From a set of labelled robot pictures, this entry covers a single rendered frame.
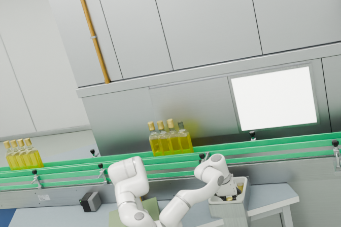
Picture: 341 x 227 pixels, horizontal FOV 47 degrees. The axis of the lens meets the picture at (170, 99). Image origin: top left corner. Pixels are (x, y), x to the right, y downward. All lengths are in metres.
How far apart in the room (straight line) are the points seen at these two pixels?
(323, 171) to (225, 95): 0.63
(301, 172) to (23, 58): 5.08
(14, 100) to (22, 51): 0.88
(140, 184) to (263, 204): 0.62
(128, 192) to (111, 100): 0.79
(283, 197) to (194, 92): 0.72
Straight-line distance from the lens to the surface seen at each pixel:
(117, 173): 1.88
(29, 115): 6.80
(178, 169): 2.15
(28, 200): 2.71
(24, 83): 6.62
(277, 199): 2.06
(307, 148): 2.10
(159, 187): 2.22
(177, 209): 1.71
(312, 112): 2.20
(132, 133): 2.47
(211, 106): 2.22
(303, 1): 2.08
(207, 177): 1.76
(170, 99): 2.26
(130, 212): 1.73
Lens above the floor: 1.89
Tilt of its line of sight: 17 degrees down
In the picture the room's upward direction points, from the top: 15 degrees counter-clockwise
